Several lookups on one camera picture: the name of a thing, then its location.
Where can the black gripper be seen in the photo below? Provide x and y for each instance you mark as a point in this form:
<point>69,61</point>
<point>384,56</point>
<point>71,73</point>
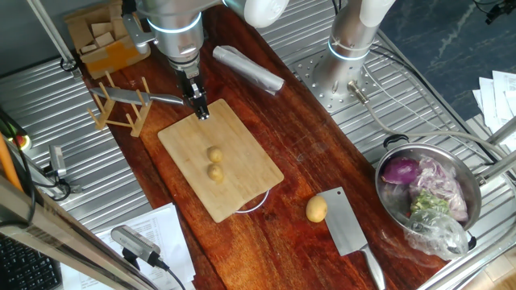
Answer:
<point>189,80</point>

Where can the steel kitchen knife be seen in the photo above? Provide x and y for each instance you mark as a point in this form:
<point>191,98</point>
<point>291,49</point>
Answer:
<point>121,95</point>

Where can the wooden peg rack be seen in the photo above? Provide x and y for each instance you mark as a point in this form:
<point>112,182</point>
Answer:
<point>105,114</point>

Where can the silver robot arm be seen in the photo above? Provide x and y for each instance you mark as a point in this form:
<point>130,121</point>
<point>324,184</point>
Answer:
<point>177,36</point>

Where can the small yellow potato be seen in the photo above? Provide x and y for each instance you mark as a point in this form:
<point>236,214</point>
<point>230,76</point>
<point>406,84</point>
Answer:
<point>215,154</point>
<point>215,172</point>

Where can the clear plastic bag roll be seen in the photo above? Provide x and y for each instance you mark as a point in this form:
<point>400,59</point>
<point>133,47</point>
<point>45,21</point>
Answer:
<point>248,68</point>

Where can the bamboo cutting board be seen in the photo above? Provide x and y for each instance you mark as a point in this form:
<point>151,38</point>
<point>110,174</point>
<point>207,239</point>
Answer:
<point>238,161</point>

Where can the dark red wooden board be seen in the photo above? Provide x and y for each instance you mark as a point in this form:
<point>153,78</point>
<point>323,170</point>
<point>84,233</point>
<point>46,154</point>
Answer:
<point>282,141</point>

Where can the brown cardboard box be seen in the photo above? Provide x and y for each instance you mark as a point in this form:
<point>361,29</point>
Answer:
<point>113,58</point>

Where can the light wooden block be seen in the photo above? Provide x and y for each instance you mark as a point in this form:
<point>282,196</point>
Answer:
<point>105,39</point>
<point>88,48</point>
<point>101,29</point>

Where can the printed paper sheets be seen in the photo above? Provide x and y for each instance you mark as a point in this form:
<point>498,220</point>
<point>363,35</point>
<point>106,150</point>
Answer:
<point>161,229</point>

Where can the large yellow potato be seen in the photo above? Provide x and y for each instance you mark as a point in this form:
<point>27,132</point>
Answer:
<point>316,208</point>

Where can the red emergency stop button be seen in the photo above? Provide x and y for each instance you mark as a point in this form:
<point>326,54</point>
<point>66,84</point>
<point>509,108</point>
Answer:
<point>20,142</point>

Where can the steel cleaver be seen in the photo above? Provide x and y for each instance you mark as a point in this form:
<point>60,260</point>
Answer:
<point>342,221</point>

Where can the orange pole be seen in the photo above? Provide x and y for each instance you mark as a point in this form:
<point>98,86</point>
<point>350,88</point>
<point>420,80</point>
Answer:
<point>8,165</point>

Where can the purple onion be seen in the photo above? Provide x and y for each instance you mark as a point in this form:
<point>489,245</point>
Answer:
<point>400,170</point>

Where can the black keyboard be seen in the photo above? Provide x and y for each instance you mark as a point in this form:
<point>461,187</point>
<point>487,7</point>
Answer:
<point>24,270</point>

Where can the green leafy vegetable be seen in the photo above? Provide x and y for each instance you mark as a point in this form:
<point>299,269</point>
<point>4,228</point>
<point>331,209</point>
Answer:
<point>428,201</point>

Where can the bag of purple vegetables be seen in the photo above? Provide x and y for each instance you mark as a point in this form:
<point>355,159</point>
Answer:
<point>441,181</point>

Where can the crumpled clear plastic bag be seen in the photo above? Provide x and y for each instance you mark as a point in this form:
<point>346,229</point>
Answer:
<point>437,235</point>

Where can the stainless steel pot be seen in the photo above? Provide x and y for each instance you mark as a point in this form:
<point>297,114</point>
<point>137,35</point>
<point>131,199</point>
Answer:
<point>467,181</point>

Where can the stack of white papers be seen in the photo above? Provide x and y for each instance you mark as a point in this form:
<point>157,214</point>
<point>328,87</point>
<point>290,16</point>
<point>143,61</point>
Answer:
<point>502,96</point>

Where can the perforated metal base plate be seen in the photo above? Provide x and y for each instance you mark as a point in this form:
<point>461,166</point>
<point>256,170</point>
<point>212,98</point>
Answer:
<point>310,84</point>

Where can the small grey bracket camera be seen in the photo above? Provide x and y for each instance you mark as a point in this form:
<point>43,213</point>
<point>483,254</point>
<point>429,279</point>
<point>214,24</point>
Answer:
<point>57,159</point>

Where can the silver camera on stand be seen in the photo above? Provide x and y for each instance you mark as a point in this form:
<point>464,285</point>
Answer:
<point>133,241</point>

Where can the aluminium post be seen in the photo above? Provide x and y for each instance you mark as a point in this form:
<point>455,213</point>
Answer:
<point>52,34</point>

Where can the aluminium frame beam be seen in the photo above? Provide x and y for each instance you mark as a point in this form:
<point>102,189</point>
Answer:
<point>60,233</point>

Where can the aluminium frame bar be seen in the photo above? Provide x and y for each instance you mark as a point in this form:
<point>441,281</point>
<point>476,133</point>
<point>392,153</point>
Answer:
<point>504,131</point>
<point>498,167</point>

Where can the black overhead camera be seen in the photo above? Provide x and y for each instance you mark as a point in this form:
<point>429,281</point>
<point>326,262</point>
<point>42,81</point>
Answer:
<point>498,10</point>

